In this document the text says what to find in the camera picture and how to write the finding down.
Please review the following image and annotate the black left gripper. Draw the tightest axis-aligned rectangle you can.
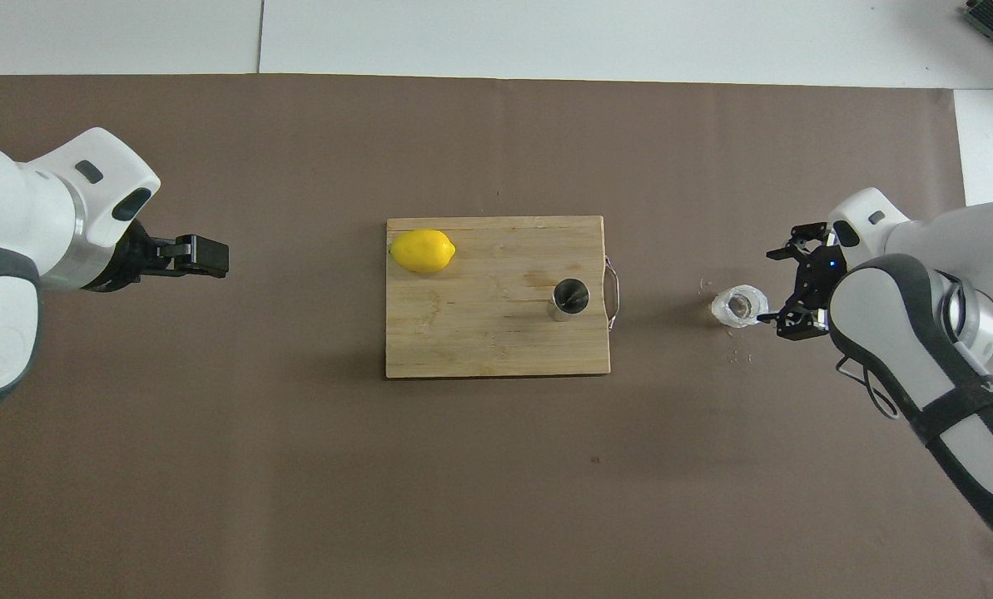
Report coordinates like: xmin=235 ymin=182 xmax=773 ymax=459
xmin=84 ymin=218 xmax=231 ymax=294

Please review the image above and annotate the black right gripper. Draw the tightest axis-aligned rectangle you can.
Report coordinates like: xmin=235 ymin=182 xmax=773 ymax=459
xmin=757 ymin=222 xmax=845 ymax=342

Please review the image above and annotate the small clear glass cup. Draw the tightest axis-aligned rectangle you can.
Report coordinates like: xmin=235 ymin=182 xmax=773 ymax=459
xmin=709 ymin=285 xmax=770 ymax=329

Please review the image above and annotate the steel double jigger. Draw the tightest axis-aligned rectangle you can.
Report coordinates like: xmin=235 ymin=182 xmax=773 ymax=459
xmin=548 ymin=278 xmax=591 ymax=323

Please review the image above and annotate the yellow lemon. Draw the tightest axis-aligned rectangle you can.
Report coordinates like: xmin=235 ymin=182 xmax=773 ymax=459
xmin=389 ymin=230 xmax=457 ymax=274

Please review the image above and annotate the wooden cutting board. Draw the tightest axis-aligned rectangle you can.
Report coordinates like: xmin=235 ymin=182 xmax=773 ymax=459
xmin=385 ymin=215 xmax=623 ymax=379

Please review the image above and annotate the brown paper table mat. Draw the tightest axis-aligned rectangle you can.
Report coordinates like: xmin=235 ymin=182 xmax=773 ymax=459
xmin=0 ymin=73 xmax=993 ymax=599

